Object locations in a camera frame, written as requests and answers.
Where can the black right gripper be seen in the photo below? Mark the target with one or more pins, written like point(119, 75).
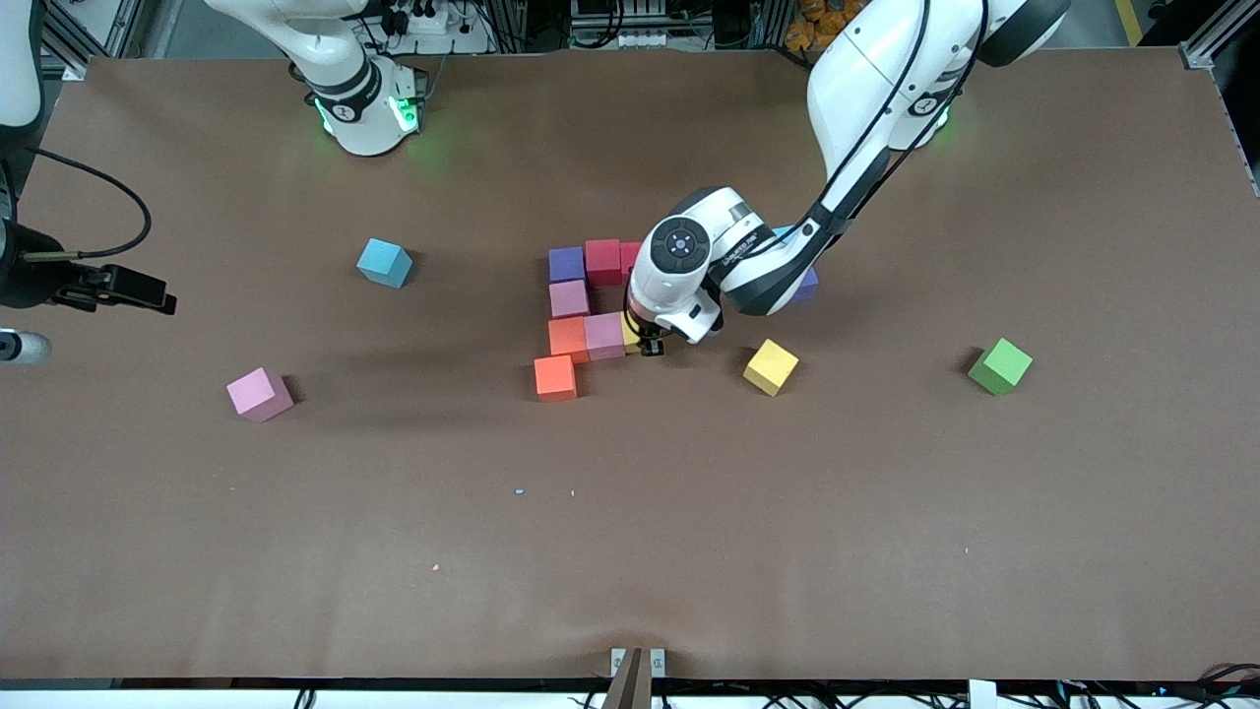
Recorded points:
point(22, 276)

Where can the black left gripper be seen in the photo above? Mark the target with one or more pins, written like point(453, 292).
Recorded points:
point(651, 345)

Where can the yellow foam cube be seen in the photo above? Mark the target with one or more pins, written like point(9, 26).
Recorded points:
point(630, 333)
point(771, 366)

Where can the pink foam cube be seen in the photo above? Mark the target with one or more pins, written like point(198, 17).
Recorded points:
point(569, 297)
point(259, 394)
point(603, 335)

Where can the orange foam cube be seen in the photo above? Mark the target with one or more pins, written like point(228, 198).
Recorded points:
point(555, 377)
point(567, 338)

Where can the red foam cube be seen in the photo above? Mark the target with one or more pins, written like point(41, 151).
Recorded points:
point(602, 261)
point(630, 258)

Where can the purple foam cube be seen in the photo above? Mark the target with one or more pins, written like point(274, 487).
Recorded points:
point(808, 286)
point(566, 264)

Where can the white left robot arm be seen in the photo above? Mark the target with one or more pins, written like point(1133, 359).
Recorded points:
point(669, 295)

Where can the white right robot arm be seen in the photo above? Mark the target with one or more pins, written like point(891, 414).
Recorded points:
point(354, 89)

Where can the light blue foam cube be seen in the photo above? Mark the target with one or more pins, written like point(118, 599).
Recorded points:
point(785, 233)
point(384, 262)

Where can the brown table cover sheet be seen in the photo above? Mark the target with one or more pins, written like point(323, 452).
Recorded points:
point(630, 591)

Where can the white electronics box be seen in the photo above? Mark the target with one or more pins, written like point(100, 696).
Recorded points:
point(630, 39)

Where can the metal table clamp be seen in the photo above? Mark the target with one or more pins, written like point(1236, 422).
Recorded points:
point(630, 684)

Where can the bag of orange fruits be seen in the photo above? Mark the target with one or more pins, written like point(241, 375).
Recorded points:
point(807, 30)

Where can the green foam cube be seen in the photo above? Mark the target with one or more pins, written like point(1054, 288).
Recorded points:
point(1000, 366)

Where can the white power strip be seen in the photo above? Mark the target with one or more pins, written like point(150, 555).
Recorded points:
point(433, 22)

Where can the white tag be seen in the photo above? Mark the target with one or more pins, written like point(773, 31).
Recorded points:
point(982, 695)

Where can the aluminium frame strut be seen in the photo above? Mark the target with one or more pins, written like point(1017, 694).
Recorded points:
point(1196, 54)
point(79, 67)

